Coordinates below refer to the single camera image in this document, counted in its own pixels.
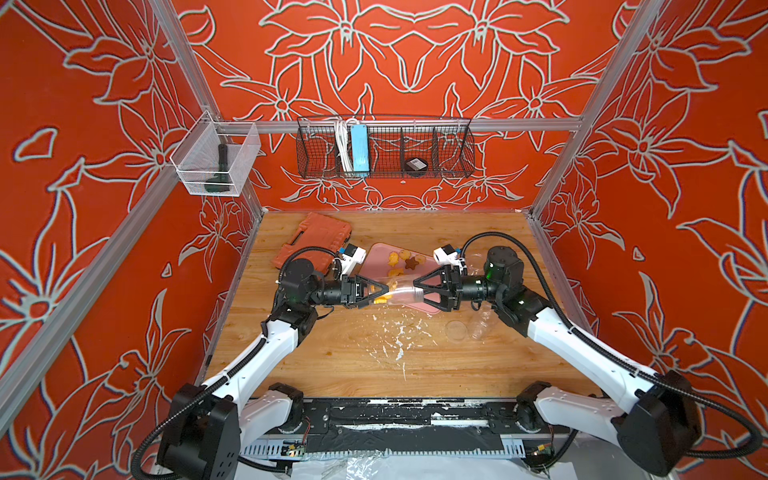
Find orange cookies on tray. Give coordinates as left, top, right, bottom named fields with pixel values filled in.
left=387, top=250, right=427, bottom=277

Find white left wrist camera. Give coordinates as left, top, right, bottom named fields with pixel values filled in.
left=339, top=243, right=367, bottom=276

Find clear acrylic wall box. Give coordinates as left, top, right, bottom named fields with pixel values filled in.
left=170, top=111, right=261, bottom=197

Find light blue box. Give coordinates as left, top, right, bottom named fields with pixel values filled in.
left=350, top=124, right=370, bottom=177

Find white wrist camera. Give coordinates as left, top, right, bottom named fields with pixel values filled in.
left=339, top=243, right=367, bottom=276
left=433, top=244, right=466, bottom=271

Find dark green flashlight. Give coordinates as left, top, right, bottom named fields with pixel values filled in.
left=204, top=143, right=231, bottom=193

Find pink plastic tray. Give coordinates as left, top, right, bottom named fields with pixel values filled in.
left=359, top=243, right=440, bottom=315

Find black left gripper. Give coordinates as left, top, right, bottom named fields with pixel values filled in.
left=304, top=280, right=386, bottom=312

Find black wire wall basket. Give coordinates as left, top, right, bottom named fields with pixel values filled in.
left=296, top=115, right=477, bottom=180

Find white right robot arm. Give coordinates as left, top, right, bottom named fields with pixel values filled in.
left=413, top=232, right=763, bottom=477

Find white coiled cable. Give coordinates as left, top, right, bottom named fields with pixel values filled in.
left=334, top=119, right=352, bottom=175

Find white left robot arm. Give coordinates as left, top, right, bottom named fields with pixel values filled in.
left=130, top=245, right=388, bottom=479

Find clear cookie jar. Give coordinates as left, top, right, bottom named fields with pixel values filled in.
left=468, top=309, right=497, bottom=340
left=373, top=280, right=425, bottom=306

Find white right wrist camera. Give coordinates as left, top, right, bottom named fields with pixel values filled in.
left=433, top=244, right=466, bottom=271

